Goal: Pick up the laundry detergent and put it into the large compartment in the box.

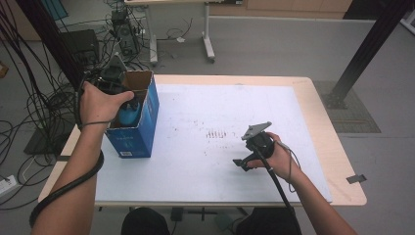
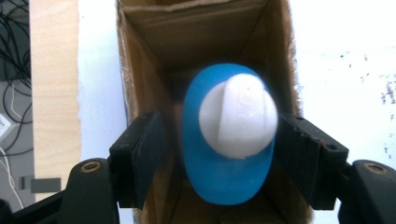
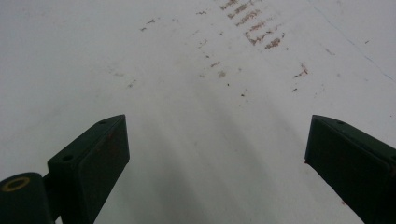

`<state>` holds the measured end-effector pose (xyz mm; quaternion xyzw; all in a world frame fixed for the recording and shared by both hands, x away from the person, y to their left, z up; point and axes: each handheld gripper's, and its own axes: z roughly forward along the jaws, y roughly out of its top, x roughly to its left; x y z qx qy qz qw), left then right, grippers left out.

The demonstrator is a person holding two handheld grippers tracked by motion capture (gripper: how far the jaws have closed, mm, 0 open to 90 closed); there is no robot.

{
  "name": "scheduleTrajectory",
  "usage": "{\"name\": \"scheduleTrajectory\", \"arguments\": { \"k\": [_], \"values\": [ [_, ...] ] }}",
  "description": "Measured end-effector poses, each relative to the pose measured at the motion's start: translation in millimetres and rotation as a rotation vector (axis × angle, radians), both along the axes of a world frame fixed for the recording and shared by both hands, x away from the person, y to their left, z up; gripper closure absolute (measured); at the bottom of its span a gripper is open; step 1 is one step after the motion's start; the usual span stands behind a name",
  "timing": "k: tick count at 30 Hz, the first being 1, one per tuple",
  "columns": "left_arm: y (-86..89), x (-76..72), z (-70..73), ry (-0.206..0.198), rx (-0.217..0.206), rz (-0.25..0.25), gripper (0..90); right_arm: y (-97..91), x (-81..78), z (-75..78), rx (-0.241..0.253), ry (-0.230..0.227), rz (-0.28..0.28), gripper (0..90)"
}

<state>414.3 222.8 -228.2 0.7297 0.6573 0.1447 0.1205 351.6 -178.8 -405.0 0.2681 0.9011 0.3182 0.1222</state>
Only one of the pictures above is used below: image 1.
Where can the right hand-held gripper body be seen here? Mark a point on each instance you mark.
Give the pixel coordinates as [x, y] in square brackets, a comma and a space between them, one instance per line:
[259, 142]

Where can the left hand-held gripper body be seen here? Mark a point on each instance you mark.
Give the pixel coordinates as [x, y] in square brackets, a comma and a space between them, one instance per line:
[112, 76]

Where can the blue detergent bottle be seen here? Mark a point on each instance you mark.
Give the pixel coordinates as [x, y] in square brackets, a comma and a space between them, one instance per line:
[129, 115]

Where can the blue cardboard box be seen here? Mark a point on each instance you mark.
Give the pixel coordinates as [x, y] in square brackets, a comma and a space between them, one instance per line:
[137, 140]

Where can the person's right hand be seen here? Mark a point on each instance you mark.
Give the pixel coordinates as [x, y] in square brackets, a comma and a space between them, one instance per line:
[282, 160]

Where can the person's left hand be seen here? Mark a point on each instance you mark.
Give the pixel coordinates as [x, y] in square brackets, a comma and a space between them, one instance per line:
[98, 104]

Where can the white table sheet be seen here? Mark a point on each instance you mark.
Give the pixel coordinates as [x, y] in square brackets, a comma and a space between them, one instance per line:
[202, 169]

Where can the black equipment box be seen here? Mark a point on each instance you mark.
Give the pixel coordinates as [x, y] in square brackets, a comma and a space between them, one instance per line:
[81, 45]

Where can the black computer tower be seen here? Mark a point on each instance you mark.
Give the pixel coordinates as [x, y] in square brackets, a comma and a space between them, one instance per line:
[125, 32]

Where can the grey foot pedal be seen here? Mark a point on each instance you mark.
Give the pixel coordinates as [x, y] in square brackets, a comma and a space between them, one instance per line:
[223, 222]

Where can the person's right leg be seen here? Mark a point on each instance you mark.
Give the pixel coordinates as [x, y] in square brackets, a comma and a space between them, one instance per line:
[267, 223]

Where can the person's leg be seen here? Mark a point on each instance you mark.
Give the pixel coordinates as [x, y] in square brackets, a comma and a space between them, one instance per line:
[267, 223]
[145, 222]

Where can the grey floor grate mat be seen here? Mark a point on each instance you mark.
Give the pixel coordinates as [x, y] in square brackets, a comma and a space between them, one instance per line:
[359, 114]

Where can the grey tape strip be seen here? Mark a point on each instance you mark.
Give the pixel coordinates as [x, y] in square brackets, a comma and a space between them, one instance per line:
[356, 178]

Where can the person's left leg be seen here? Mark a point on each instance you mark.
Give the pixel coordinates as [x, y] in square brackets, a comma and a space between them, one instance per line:
[145, 222]

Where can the wooden cabinet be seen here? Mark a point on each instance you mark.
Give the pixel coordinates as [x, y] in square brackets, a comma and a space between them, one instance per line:
[287, 7]

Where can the white power strip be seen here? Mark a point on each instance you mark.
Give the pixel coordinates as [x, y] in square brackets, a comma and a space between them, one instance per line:
[7, 186]

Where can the white desk frame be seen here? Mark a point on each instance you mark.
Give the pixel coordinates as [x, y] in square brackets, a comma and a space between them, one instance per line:
[207, 36]

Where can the black metal post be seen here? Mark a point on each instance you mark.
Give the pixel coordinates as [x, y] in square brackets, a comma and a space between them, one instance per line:
[365, 52]

